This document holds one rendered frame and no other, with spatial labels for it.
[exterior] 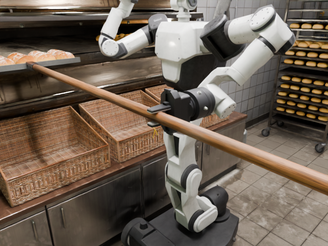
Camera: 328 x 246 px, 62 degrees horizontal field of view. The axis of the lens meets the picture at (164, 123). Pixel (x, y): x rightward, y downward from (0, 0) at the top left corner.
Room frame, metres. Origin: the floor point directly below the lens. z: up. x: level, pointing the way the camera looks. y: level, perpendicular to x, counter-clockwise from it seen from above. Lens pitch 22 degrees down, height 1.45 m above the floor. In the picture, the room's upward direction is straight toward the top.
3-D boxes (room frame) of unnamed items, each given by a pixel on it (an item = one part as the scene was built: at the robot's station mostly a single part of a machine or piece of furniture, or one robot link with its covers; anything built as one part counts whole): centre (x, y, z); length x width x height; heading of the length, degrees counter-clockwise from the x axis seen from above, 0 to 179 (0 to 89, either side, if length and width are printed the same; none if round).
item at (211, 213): (1.38, -0.20, 0.28); 0.21 x 0.20 x 0.13; 132
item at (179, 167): (1.30, -0.10, 0.78); 0.18 x 0.15 x 0.47; 42
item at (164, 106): (0.67, 0.01, 1.22); 0.06 x 0.03 x 0.02; 131
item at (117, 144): (1.82, 0.23, 0.72); 0.56 x 0.49 x 0.28; 133
